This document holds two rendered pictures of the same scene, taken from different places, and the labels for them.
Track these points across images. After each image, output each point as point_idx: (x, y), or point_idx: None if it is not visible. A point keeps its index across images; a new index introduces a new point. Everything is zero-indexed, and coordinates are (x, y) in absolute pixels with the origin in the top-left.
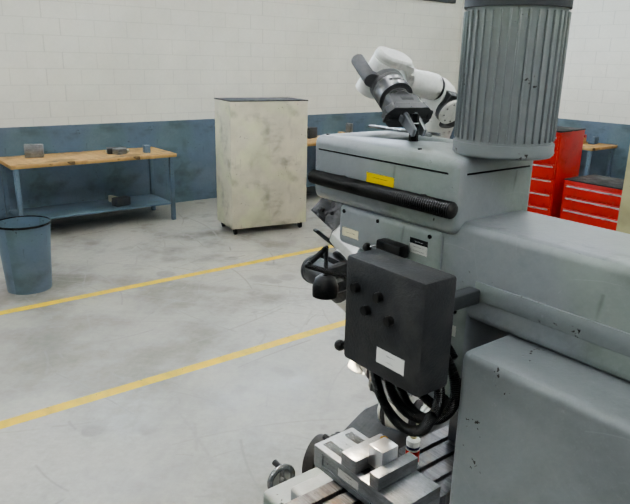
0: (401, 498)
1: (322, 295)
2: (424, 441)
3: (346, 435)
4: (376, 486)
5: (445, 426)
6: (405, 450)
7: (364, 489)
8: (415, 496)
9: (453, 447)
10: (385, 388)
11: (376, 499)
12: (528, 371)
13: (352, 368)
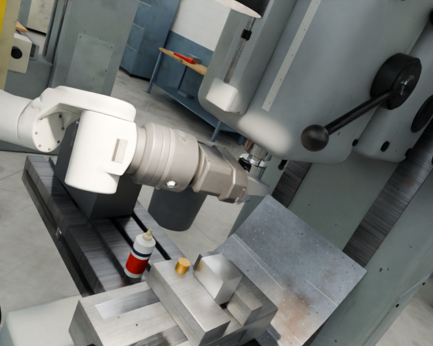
0: (260, 301)
1: (269, 2)
2: (86, 239)
3: (106, 316)
4: (255, 317)
5: (59, 209)
6: (102, 266)
7: (227, 340)
8: (253, 287)
9: (108, 223)
10: (253, 185)
11: (247, 331)
12: None
13: (108, 189)
